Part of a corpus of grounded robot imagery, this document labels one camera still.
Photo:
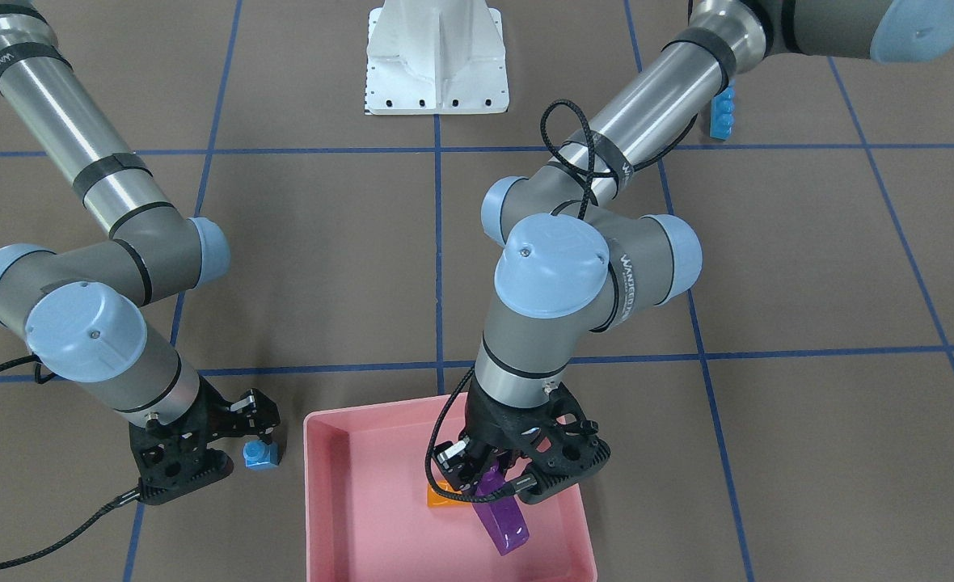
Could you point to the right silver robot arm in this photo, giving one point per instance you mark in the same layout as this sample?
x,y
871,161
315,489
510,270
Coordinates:
x,y
79,312

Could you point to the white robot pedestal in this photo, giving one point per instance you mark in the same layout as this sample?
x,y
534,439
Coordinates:
x,y
435,58

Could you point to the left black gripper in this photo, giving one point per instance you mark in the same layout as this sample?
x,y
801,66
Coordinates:
x,y
489,428

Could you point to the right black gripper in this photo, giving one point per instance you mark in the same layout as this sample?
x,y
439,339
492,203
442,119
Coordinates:
x,y
220,402

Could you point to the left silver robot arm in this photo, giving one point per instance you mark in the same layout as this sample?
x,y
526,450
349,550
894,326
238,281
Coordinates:
x,y
569,266

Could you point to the long blue toy block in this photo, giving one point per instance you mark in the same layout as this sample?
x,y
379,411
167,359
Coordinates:
x,y
721,115

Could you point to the purple toy block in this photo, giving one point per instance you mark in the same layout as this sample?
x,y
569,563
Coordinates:
x,y
502,518

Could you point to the small blue toy block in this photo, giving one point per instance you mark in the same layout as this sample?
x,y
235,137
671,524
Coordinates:
x,y
261,455

